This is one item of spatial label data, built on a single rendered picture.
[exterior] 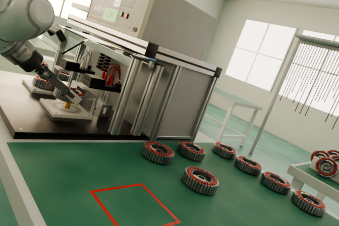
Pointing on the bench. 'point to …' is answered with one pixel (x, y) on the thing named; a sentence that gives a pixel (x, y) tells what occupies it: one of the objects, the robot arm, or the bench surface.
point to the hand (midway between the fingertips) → (69, 93)
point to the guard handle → (57, 33)
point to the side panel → (183, 106)
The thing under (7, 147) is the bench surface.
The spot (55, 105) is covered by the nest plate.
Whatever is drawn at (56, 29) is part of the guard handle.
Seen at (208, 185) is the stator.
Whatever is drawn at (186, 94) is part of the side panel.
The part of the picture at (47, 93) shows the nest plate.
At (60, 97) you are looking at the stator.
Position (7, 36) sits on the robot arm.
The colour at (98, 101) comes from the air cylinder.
